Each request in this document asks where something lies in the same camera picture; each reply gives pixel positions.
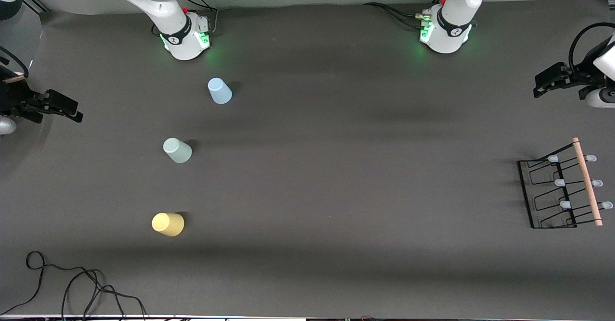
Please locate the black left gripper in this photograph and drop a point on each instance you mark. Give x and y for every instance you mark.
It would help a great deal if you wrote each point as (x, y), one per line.
(589, 64)

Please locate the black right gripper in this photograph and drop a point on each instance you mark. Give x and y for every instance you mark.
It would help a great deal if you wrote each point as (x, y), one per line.
(13, 95)

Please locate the pale green plastic cup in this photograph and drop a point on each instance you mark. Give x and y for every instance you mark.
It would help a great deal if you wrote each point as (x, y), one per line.
(178, 151)

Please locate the yellow plastic cup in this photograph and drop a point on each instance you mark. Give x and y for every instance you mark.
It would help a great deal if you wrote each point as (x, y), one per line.
(168, 224)

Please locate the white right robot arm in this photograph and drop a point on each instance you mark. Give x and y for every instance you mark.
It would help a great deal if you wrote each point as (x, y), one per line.
(158, 4)

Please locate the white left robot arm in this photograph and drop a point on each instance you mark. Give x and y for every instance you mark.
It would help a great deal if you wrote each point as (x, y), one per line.
(454, 18)

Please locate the light blue plastic cup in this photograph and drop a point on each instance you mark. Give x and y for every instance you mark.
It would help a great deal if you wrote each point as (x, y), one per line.
(220, 92)

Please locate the dark grey table cloth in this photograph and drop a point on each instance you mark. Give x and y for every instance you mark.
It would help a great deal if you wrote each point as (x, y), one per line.
(384, 239)

